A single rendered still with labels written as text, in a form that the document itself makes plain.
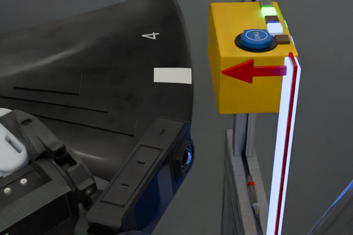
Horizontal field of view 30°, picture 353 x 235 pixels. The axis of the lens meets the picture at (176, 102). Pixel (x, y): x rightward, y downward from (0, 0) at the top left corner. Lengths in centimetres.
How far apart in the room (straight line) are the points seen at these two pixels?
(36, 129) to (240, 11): 54
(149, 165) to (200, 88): 100
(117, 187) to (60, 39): 22
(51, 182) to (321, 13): 103
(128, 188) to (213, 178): 117
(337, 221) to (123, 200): 13
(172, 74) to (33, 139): 16
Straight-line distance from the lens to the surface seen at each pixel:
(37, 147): 44
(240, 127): 97
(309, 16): 138
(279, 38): 86
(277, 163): 65
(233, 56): 83
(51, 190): 42
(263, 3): 95
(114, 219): 41
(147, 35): 60
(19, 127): 46
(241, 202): 92
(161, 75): 56
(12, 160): 47
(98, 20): 63
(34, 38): 62
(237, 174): 97
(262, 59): 83
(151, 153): 44
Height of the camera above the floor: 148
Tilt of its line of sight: 34 degrees down
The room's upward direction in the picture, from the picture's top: straight up
